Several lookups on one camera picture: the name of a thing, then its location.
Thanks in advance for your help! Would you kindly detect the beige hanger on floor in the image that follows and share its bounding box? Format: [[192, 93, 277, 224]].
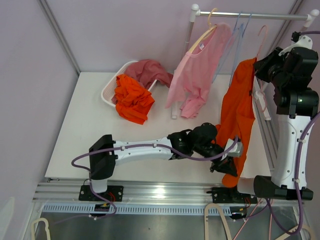
[[203, 203, 232, 240]]

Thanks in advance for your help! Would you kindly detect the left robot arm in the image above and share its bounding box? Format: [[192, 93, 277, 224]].
[[89, 122, 244, 201]]

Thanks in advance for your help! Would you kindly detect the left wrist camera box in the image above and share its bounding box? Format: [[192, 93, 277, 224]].
[[222, 138, 244, 159]]

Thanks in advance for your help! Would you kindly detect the metal clothes rack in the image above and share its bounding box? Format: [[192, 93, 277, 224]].
[[169, 4, 320, 121]]

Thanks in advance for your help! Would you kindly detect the white slotted cable duct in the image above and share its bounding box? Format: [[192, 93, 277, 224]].
[[41, 204, 248, 216]]

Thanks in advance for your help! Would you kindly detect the beige hanger at left floor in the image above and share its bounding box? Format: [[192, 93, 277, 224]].
[[30, 217, 52, 240]]

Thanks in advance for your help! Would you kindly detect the white plastic laundry basket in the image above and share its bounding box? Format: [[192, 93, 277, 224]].
[[100, 60, 158, 108]]

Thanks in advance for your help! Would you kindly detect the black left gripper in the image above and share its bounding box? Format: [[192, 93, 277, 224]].
[[192, 142, 237, 177]]

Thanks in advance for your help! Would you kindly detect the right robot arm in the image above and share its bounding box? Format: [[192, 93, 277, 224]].
[[227, 46, 320, 203]]

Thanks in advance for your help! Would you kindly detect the dusty rose t shirt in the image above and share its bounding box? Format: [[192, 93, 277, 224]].
[[123, 59, 173, 91]]

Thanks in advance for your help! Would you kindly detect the beige wooden hanger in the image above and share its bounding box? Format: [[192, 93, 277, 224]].
[[188, 8, 218, 54]]

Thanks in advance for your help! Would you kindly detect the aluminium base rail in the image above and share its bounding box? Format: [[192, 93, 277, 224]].
[[32, 177, 305, 207]]

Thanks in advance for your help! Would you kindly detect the orange t shirt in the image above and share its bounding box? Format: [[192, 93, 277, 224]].
[[216, 57, 257, 188], [113, 74, 155, 125]]

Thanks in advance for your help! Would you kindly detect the blue wire hanger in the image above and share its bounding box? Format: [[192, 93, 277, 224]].
[[211, 13, 244, 84], [229, 13, 253, 86]]

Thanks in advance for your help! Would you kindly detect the beige hanger at floor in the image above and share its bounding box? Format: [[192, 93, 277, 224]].
[[274, 224, 317, 240], [30, 217, 52, 240]]

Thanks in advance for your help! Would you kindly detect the light pink t shirt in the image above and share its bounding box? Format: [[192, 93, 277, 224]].
[[165, 22, 232, 118]]

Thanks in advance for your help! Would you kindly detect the beige hanger at right floor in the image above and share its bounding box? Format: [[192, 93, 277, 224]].
[[274, 224, 317, 240]]

